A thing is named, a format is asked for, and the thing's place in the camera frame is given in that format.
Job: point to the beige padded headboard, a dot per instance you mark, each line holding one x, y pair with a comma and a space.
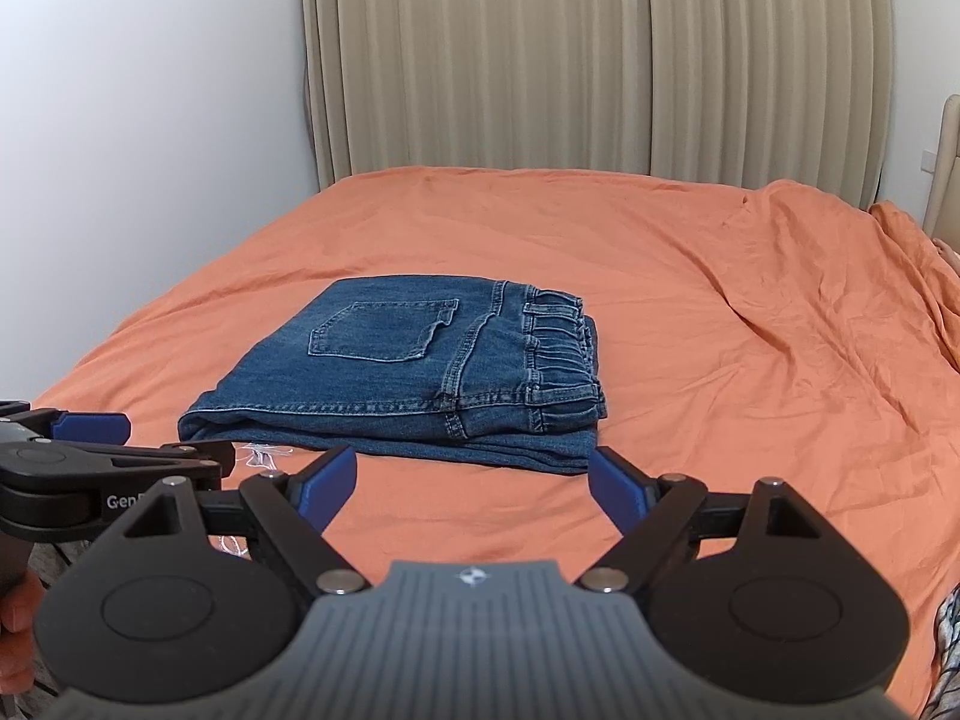
946, 165

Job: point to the blue denim pants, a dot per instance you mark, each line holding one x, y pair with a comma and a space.
390, 367

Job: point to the orange bed sheet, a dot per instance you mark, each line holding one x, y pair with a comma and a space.
712, 330

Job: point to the beige pleated curtain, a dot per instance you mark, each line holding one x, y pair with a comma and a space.
562, 52

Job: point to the white thread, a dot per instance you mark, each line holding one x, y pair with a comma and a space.
259, 456

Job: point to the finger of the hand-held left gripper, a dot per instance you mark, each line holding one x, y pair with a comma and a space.
199, 461
94, 427

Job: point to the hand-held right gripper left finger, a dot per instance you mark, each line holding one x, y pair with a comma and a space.
330, 480

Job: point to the white wall outlet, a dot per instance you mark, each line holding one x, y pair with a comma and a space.
928, 160

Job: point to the person's left hand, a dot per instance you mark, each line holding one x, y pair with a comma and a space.
16, 630

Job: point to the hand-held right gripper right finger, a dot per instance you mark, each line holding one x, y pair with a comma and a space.
616, 487

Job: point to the person's plaid clothing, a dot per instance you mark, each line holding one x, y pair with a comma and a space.
951, 637

